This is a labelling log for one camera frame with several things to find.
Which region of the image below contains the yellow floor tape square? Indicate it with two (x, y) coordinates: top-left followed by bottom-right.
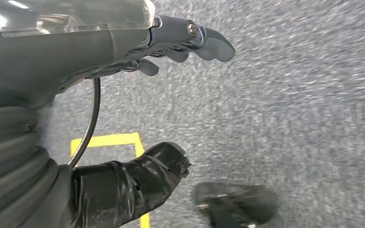
(70, 132), (152, 228)

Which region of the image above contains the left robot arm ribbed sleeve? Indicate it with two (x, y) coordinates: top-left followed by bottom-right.
(0, 105), (75, 228)

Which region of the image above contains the black robot foot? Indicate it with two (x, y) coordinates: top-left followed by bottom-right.
(193, 181), (279, 228)

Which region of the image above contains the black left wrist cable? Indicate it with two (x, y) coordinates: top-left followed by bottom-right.
(67, 77), (102, 169)

